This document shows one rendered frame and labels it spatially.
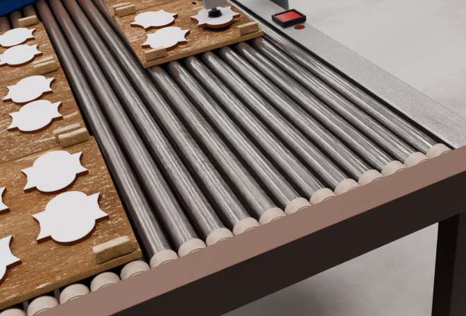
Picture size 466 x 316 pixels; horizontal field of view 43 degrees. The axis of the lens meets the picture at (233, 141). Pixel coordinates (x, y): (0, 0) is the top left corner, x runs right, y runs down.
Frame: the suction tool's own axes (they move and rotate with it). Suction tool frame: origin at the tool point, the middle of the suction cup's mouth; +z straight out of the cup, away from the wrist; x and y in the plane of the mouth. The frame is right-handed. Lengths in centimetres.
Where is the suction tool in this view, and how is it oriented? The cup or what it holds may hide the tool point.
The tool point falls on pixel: (215, 18)
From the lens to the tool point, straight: 176.0
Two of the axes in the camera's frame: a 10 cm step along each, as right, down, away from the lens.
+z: 1.3, 8.3, 5.4
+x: 9.5, -2.6, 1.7
